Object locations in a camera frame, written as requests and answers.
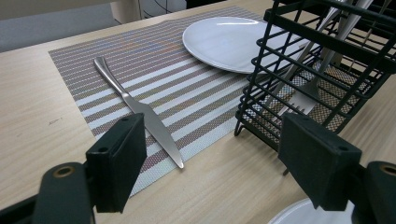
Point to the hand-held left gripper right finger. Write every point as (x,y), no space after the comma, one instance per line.
(320,165)

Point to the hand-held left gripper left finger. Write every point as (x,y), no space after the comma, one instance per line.
(120,161)

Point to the silver table knife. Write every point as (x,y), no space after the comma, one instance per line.
(140,109)

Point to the silver fork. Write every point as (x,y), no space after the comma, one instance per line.
(300,99)

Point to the white round plate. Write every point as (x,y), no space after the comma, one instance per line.
(295,216)
(224,40)

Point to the striped grey placemat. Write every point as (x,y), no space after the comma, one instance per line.
(193,93)

